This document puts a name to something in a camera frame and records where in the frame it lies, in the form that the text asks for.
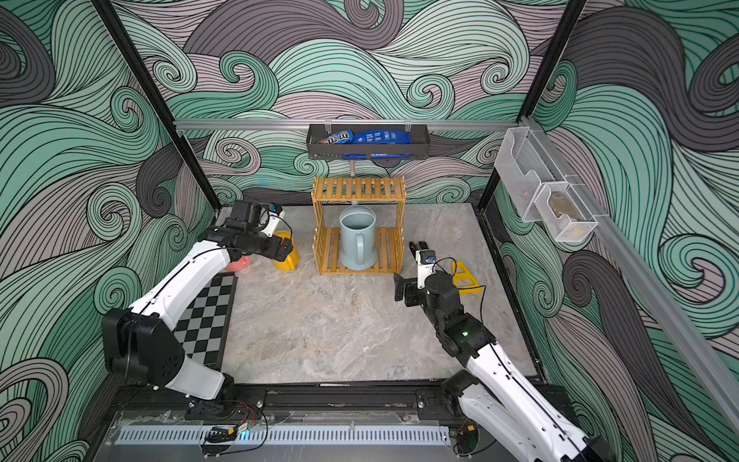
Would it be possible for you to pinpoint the yellow watering can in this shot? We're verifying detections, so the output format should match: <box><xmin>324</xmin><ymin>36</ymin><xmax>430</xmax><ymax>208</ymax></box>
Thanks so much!
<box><xmin>272</xmin><ymin>230</ymin><xmax>301</xmax><ymax>273</ymax></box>

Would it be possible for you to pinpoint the pink watering can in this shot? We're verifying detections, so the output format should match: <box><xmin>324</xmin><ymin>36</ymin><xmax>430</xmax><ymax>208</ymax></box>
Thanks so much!
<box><xmin>224</xmin><ymin>256</ymin><xmax>252</xmax><ymax>273</ymax></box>

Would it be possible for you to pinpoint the light blue watering can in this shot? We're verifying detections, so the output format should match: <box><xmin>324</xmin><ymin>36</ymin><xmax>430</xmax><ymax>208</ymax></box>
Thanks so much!
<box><xmin>339</xmin><ymin>200</ymin><xmax>377</xmax><ymax>271</ymax></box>

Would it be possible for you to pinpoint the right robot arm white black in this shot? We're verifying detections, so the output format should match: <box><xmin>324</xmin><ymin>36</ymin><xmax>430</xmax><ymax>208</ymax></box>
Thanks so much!
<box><xmin>394</xmin><ymin>271</ymin><xmax>618</xmax><ymax>461</ymax></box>

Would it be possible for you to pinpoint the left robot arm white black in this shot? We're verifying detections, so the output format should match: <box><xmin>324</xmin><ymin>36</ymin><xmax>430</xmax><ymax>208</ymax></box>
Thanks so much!
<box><xmin>101</xmin><ymin>200</ymin><xmax>294</xmax><ymax>400</ymax></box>

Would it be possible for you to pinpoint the wooden slatted shelf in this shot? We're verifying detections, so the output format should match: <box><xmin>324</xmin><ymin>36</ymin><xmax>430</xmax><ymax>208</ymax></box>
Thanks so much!
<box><xmin>311</xmin><ymin>177</ymin><xmax>406</xmax><ymax>275</ymax></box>

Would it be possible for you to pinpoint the yellow triangular plastic piece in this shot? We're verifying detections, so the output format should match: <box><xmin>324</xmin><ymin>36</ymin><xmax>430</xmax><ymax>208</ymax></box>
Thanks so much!
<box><xmin>452</xmin><ymin>261</ymin><xmax>483</xmax><ymax>295</ymax></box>

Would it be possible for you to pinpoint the black white chessboard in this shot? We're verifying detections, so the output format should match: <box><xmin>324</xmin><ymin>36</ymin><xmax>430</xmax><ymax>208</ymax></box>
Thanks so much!
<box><xmin>174</xmin><ymin>273</ymin><xmax>238</xmax><ymax>371</ymax></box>

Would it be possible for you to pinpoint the m&m candy packet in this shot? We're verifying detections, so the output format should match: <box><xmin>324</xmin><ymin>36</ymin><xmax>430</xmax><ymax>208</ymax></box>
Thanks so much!
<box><xmin>318</xmin><ymin>130</ymin><xmax>354</xmax><ymax>146</ymax></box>

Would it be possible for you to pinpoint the blue snack bag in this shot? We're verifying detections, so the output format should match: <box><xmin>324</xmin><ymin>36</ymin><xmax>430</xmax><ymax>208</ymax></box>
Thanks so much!
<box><xmin>343</xmin><ymin>130</ymin><xmax>412</xmax><ymax>159</ymax></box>

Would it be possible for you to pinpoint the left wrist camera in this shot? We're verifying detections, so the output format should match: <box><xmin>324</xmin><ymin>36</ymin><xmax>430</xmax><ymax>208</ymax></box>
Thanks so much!
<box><xmin>260</xmin><ymin>203</ymin><xmax>285</xmax><ymax>237</ymax></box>

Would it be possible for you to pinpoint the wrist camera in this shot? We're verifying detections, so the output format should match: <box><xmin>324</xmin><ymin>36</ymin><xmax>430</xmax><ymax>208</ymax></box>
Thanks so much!
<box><xmin>260</xmin><ymin>203</ymin><xmax>285</xmax><ymax>237</ymax></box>
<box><xmin>416</xmin><ymin>249</ymin><xmax>437</xmax><ymax>290</ymax></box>

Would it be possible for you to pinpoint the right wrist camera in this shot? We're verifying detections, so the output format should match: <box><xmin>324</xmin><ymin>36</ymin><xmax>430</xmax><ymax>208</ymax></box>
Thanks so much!
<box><xmin>416</xmin><ymin>249</ymin><xmax>437</xmax><ymax>290</ymax></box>

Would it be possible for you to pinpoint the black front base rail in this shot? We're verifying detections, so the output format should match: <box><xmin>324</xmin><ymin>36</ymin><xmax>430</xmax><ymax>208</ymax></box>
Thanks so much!
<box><xmin>114</xmin><ymin>380</ymin><xmax>573</xmax><ymax>420</ymax></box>

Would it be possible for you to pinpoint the dark metal wall basket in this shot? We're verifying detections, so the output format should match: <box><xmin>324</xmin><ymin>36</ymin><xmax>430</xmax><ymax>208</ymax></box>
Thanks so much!
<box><xmin>306</xmin><ymin>125</ymin><xmax>430</xmax><ymax>161</ymax></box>

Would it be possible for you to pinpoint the aluminium wall rail back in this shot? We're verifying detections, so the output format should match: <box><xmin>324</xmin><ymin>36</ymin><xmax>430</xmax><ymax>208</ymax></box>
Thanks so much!
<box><xmin>173</xmin><ymin>117</ymin><xmax>517</xmax><ymax>133</ymax></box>

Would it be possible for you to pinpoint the aluminium wall rail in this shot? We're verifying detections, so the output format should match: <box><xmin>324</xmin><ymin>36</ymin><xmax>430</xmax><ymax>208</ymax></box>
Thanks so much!
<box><xmin>173</xmin><ymin>117</ymin><xmax>517</xmax><ymax>133</ymax></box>
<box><xmin>519</xmin><ymin>117</ymin><xmax>738</xmax><ymax>431</ymax></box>

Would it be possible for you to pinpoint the clear plastic wall bin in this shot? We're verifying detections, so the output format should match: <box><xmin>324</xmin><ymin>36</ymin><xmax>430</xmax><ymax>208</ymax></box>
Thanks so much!
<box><xmin>495</xmin><ymin>127</ymin><xmax>597</xmax><ymax>244</ymax></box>

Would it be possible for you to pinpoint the aluminium wall rail right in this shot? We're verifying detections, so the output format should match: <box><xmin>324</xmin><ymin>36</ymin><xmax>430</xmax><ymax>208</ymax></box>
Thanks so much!
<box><xmin>519</xmin><ymin>117</ymin><xmax>738</xmax><ymax>431</ymax></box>

